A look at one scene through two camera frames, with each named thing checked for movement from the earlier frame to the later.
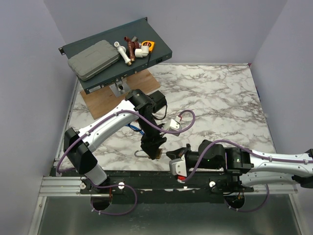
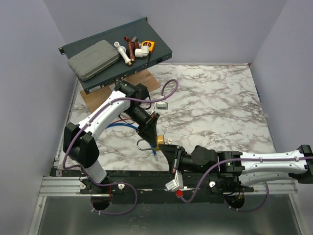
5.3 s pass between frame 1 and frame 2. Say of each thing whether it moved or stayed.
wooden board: stayed
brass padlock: moved
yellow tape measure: stayed
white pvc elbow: stayed
